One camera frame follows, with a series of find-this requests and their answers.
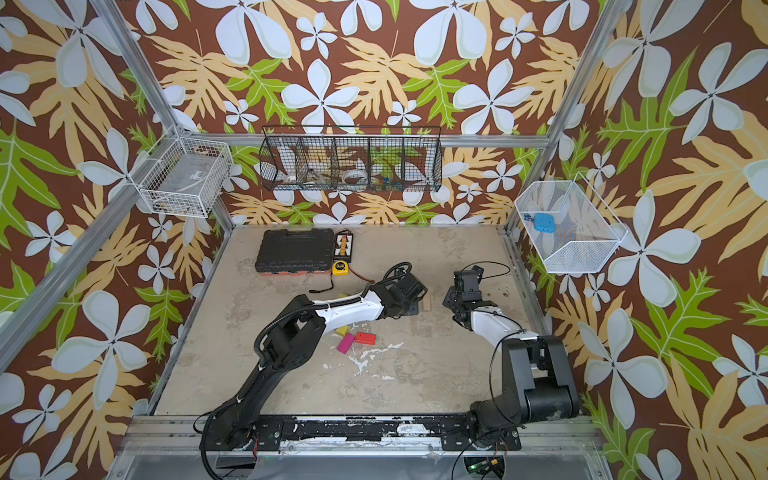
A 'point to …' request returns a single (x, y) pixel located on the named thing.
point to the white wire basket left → (183, 173)
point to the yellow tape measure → (340, 268)
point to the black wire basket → (346, 158)
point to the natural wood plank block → (427, 304)
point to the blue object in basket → (544, 222)
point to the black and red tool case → (283, 253)
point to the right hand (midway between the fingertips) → (454, 293)
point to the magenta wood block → (345, 343)
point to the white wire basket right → (586, 233)
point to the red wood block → (365, 338)
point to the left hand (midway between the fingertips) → (413, 301)
